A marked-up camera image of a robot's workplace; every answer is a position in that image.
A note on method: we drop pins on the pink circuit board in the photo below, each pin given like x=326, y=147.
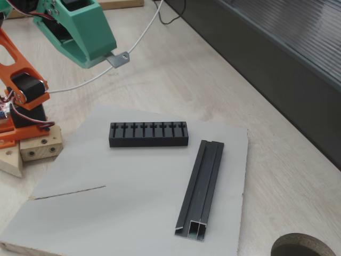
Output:
x=2, y=110

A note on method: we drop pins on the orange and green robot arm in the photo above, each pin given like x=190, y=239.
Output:
x=26, y=89

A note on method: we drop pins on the black slotted holder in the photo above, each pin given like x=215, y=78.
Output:
x=149, y=142

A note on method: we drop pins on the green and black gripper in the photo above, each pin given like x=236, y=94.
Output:
x=91, y=34

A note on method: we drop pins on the grey painted board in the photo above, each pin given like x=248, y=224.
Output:
x=120, y=208

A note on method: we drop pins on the dark aluminium profile bar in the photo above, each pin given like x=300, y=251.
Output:
x=202, y=186

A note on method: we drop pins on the small metal bracket plate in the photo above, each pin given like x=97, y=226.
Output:
x=118, y=60

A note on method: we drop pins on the wooden wedge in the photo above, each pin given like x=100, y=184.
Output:
x=10, y=162

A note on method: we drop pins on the wooden block with screws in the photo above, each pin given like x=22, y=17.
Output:
x=40, y=152

